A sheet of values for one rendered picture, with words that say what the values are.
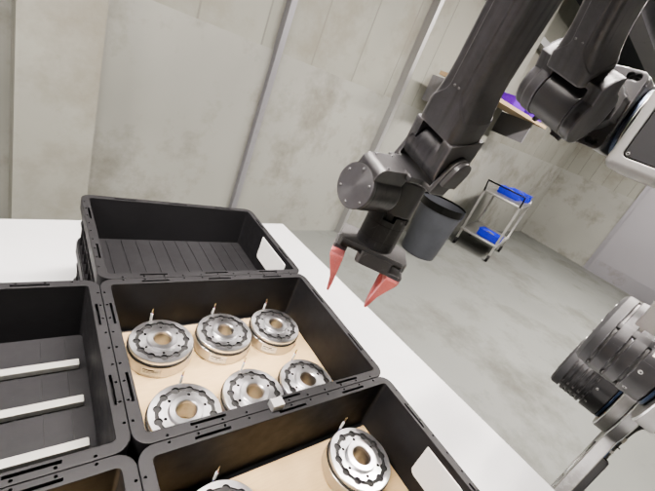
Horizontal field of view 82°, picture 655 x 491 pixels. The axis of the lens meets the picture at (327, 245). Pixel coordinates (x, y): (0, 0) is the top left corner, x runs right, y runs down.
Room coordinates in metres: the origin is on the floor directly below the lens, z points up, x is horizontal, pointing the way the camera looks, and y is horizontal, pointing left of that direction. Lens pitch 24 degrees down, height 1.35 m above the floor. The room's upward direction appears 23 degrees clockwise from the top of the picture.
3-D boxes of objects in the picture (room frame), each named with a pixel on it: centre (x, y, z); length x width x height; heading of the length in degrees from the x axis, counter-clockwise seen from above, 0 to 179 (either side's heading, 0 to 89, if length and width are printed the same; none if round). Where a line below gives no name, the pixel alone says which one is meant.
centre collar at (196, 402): (0.37, 0.09, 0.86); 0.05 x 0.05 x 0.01
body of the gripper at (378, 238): (0.51, -0.06, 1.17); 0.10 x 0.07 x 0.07; 90
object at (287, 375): (0.51, -0.06, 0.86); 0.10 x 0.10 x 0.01
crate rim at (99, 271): (0.71, 0.28, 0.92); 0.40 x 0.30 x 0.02; 134
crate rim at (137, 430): (0.50, 0.07, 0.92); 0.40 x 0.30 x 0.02; 134
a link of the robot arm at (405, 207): (0.51, -0.06, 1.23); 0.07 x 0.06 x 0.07; 140
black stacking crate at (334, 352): (0.50, 0.07, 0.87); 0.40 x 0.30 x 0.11; 134
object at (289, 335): (0.62, 0.03, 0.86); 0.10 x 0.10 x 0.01
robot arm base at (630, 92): (0.68, -0.29, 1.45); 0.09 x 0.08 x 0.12; 49
